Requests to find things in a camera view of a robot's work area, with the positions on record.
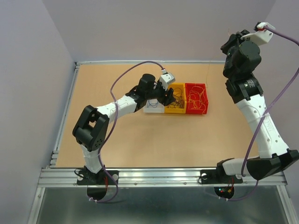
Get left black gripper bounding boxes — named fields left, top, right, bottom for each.
left=145, top=80, right=176, bottom=106

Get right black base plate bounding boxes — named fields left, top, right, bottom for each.
left=199, top=168, right=243, bottom=184

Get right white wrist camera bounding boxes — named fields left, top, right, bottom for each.
left=241, top=22, right=276, bottom=46

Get yellow plastic bin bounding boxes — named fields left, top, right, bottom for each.
left=164, top=83, right=186, bottom=114

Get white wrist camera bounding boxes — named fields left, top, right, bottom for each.
left=241, top=22, right=276, bottom=46
left=159, top=69, right=176, bottom=90

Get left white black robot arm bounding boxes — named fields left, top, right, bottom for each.
left=72, top=73, right=175, bottom=184

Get white plastic bin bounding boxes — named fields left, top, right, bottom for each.
left=143, top=99, right=164, bottom=113

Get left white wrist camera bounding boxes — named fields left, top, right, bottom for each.
left=159, top=69, right=176, bottom=90

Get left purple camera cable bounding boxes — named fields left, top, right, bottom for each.
left=89, top=61, right=167, bottom=203

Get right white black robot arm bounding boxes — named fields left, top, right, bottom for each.
left=215, top=29, right=299, bottom=182

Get aluminium front rail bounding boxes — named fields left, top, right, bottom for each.
left=37, top=166, right=287, bottom=188

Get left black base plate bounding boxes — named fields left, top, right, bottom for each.
left=76, top=169, right=120, bottom=186

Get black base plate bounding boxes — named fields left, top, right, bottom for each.
left=199, top=168, right=243, bottom=184
left=76, top=169, right=120, bottom=186

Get red plastic bin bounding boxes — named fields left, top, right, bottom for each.
left=185, top=83, right=208, bottom=115

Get dark wires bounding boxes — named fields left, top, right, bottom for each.
left=168, top=87, right=187, bottom=110

